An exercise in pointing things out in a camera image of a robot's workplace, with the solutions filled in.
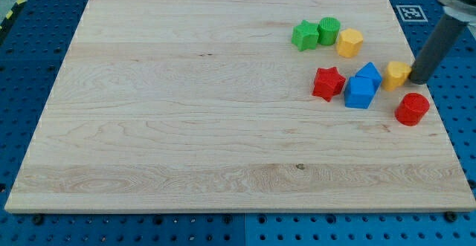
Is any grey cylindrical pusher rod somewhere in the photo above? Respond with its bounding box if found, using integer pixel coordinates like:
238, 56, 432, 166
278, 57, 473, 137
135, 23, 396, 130
408, 14, 469, 85

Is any red star block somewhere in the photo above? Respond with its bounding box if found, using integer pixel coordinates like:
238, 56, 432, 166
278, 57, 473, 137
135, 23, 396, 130
312, 67, 346, 102

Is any light wooden board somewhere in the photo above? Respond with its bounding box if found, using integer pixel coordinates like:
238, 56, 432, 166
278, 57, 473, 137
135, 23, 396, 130
5, 0, 475, 214

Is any white fiducial marker tag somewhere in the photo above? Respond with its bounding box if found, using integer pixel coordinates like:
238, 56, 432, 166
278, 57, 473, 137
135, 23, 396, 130
396, 4, 428, 22

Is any green star block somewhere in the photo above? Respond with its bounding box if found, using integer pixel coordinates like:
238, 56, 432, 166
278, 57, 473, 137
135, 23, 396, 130
292, 20, 319, 51

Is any yellow hexagon block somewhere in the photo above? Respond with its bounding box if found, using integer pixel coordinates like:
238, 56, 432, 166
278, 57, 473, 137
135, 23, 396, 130
336, 28, 364, 58

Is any blue pentagon block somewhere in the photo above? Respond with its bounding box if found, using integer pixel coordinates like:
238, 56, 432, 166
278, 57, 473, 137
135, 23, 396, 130
356, 62, 382, 91

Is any yellow heart block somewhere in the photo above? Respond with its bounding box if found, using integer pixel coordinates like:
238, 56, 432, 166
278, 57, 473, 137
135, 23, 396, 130
382, 61, 412, 91

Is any green cylinder block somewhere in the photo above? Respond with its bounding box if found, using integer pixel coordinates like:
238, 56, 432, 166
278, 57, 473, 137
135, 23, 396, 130
318, 17, 341, 46

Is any blue cube block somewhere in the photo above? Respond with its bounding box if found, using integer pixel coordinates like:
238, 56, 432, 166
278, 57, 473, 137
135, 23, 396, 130
344, 77, 376, 109

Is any red cylinder block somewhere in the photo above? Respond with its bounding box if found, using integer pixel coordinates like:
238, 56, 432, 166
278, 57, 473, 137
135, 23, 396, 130
394, 93, 430, 126

